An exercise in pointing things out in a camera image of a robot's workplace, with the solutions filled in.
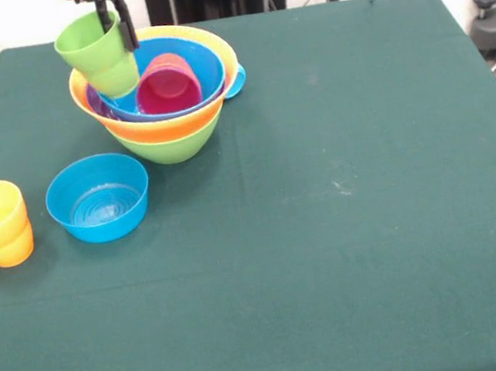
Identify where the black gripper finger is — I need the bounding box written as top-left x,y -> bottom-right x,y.
108,0 -> 142,54
92,0 -> 115,34

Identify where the green cup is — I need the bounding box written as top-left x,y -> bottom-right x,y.
49,7 -> 130,84
82,51 -> 144,103

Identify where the red-orange cup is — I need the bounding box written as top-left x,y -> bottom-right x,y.
142,48 -> 197,88

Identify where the purple cup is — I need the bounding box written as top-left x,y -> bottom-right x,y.
131,59 -> 206,118

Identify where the purple bowl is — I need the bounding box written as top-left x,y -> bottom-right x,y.
83,61 -> 229,133

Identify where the large blue bowl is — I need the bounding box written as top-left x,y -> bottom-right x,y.
90,29 -> 231,127

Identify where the yellow bowl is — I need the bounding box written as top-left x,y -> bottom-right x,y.
61,14 -> 250,157

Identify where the blue cup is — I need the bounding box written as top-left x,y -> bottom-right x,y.
218,62 -> 250,102

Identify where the green bowl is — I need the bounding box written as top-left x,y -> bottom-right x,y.
110,104 -> 231,174

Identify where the small blue bowl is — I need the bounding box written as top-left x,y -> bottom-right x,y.
39,147 -> 158,251

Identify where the orange cup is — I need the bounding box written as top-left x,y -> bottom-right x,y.
0,221 -> 39,270

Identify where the dark green table cloth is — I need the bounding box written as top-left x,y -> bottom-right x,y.
0,0 -> 496,371

